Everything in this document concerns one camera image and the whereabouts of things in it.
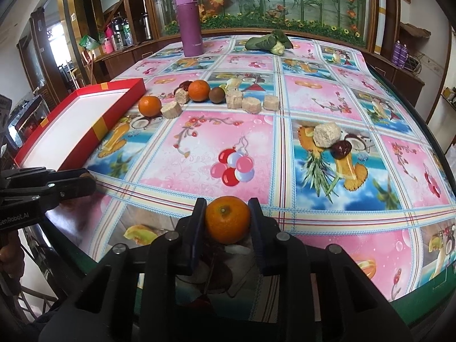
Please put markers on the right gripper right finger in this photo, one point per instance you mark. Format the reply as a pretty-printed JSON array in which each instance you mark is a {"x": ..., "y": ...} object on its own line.
[{"x": 266, "y": 246}]

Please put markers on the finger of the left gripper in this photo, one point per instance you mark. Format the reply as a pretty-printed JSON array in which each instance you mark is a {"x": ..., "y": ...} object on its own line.
[
  {"x": 51, "y": 194},
  {"x": 41, "y": 177}
]

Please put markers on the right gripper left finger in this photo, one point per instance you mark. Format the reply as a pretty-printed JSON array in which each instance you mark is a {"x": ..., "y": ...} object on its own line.
[{"x": 191, "y": 230}]

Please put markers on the orange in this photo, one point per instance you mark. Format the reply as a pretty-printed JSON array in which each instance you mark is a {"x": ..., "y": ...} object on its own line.
[
  {"x": 149, "y": 106},
  {"x": 198, "y": 91},
  {"x": 227, "y": 220}
]

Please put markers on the dark red jujube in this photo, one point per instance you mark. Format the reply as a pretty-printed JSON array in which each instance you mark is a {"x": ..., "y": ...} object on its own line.
[
  {"x": 184, "y": 85},
  {"x": 340, "y": 149}
]

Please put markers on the large beige cake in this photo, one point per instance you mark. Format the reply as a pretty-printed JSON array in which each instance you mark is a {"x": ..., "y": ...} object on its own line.
[{"x": 325, "y": 135}]

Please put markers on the beige hexagonal cake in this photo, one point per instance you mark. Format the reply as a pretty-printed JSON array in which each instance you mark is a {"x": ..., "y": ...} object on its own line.
[{"x": 171, "y": 110}]

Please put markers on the beige cake block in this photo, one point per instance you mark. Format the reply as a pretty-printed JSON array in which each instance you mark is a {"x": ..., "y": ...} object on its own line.
[
  {"x": 271, "y": 103},
  {"x": 234, "y": 99},
  {"x": 251, "y": 105}
]

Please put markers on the brown round fruit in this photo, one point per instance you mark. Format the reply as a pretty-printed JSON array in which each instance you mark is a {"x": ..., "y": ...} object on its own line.
[{"x": 217, "y": 95}]

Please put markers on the red gift box tray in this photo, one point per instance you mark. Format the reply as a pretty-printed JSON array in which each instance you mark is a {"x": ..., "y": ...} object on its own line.
[{"x": 69, "y": 134}]

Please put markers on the colourful fruit print tablecloth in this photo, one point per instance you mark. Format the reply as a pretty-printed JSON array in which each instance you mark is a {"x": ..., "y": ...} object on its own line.
[{"x": 389, "y": 203}]

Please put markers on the pink bottle on counter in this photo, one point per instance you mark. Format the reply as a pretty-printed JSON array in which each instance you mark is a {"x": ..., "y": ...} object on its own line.
[{"x": 108, "y": 45}]

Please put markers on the green leafy vegetable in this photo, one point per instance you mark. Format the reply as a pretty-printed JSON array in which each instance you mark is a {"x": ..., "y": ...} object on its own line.
[{"x": 275, "y": 43}]

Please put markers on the purple bottles on shelf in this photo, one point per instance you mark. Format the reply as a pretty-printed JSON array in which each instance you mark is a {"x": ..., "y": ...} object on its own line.
[{"x": 400, "y": 54}]

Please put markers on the purple thermos bottle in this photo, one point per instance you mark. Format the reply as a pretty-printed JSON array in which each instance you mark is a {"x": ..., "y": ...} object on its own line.
[{"x": 187, "y": 12}]

